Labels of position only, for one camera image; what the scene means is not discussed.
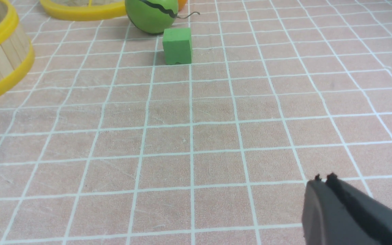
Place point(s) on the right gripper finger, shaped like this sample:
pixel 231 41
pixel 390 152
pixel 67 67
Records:
pixel 336 213

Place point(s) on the green foam cube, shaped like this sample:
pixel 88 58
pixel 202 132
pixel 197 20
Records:
pixel 177 46

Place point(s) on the orange yellow toy pear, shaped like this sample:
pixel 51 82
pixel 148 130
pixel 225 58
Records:
pixel 181 4

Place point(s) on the woven bamboo steamer lid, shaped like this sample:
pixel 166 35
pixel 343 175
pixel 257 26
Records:
pixel 84 10

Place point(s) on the green toy watermelon ball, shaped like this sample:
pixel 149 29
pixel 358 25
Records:
pixel 153 16

